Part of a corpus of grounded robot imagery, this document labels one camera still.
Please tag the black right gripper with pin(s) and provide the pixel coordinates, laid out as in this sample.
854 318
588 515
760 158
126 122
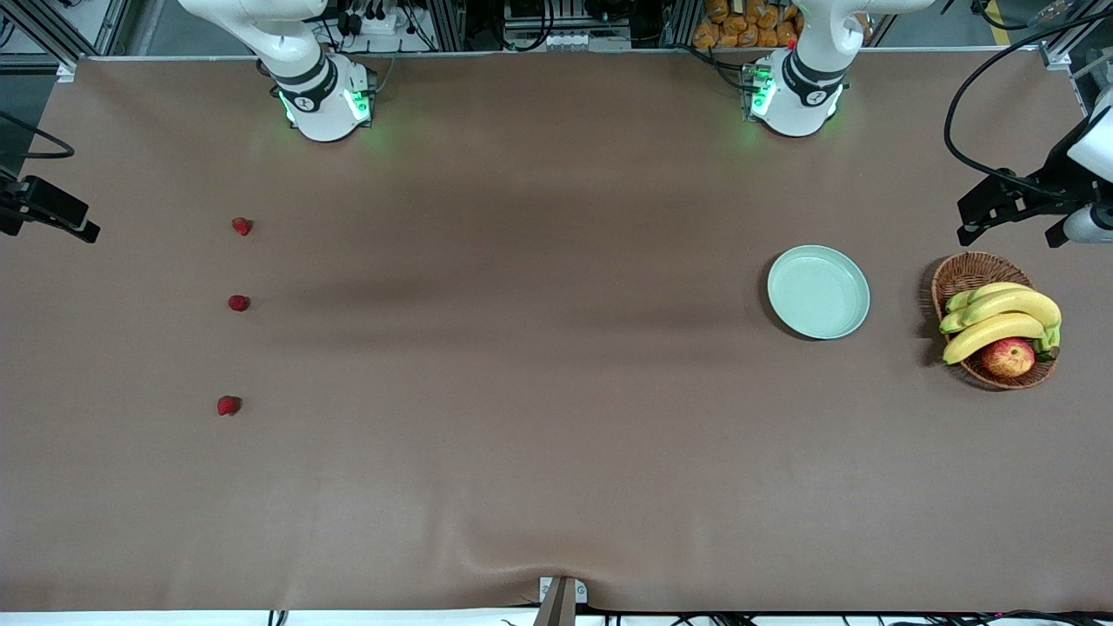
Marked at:
10 205

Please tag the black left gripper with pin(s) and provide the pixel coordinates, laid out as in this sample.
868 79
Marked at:
1055 176

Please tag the red strawberry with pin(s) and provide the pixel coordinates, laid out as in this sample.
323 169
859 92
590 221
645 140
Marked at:
242 226
228 405
238 303

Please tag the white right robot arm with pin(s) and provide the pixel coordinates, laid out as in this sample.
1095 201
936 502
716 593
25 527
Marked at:
304 87

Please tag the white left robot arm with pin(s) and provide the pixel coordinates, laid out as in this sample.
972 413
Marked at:
804 96

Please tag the pale green round plate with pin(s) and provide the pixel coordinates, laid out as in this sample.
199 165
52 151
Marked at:
817 291

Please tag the brown wicker basket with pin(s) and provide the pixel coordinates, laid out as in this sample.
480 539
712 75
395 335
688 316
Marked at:
965 274

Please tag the yellow banana bunch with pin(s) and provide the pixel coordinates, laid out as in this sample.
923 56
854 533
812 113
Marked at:
1017 304

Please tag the red yellow apple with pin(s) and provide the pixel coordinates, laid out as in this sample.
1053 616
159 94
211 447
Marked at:
1007 358

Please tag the orange bread rolls pile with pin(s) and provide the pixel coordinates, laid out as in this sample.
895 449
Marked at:
739 30

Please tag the white power strip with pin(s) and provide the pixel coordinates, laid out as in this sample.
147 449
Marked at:
378 24

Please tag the white terminal strip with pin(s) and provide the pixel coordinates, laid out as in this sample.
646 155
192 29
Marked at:
583 41

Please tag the smooth table cover mat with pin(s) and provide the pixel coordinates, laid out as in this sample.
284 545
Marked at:
556 478

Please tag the aluminium frame rail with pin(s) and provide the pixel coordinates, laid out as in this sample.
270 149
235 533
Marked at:
1056 56
43 30

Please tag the aluminium frame post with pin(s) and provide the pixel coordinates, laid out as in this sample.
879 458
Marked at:
450 26
683 22

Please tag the grey metal mount bracket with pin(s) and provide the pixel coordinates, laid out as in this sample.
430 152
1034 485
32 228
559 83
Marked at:
561 604

